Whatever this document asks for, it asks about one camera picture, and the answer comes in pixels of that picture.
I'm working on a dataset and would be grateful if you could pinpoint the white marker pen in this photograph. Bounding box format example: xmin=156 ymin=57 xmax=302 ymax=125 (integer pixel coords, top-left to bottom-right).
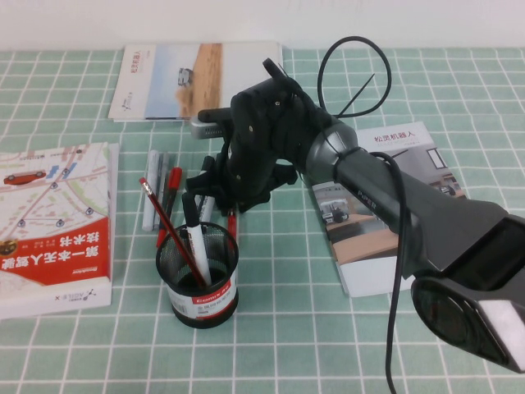
xmin=142 ymin=149 xmax=160 ymax=231

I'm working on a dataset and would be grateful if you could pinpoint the white AgileX logo brochure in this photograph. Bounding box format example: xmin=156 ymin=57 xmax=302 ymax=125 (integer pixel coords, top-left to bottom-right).
xmin=0 ymin=142 xmax=121 ymax=320

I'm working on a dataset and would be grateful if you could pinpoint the red pencil with eraser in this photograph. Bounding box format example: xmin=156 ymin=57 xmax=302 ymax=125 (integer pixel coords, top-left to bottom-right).
xmin=138 ymin=176 xmax=208 ymax=287

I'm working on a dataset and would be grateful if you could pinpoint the landscape cover brochure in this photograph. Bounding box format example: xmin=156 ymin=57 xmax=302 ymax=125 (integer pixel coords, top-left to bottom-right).
xmin=108 ymin=40 xmax=285 ymax=123

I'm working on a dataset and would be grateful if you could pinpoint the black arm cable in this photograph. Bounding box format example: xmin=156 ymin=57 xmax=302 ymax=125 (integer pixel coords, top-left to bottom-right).
xmin=371 ymin=151 xmax=413 ymax=394

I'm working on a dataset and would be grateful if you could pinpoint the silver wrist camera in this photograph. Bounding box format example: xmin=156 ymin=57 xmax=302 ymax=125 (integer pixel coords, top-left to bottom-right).
xmin=189 ymin=108 xmax=233 ymax=140

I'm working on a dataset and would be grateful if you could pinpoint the black zip tie loop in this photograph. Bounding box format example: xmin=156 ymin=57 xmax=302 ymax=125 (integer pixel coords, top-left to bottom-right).
xmin=318 ymin=36 xmax=391 ymax=120

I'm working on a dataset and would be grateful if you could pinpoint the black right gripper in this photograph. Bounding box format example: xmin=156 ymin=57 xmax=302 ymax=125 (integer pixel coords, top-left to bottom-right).
xmin=186 ymin=77 xmax=331 ymax=218

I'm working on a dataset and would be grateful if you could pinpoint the red map cover book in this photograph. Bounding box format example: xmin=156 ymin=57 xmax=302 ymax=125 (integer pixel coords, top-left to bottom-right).
xmin=0 ymin=142 xmax=114 ymax=293

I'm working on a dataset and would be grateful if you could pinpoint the red ballpoint pen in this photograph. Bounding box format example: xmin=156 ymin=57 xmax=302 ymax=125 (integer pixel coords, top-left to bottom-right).
xmin=226 ymin=208 xmax=238 ymax=247

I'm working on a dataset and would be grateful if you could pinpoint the black mesh pen holder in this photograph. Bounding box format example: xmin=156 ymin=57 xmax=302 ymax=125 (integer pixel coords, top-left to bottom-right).
xmin=155 ymin=221 xmax=240 ymax=329

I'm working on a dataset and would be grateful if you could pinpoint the grey pen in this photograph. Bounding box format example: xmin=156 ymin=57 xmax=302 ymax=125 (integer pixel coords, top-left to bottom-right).
xmin=152 ymin=152 xmax=174 ymax=231

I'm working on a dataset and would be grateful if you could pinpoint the robot lab cover brochure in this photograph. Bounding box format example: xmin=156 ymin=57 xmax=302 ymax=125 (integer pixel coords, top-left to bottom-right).
xmin=309 ymin=121 xmax=471 ymax=297

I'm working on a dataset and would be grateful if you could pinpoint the red capped black pen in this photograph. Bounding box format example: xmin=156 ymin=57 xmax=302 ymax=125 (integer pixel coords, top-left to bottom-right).
xmin=155 ymin=167 xmax=183 ymax=249

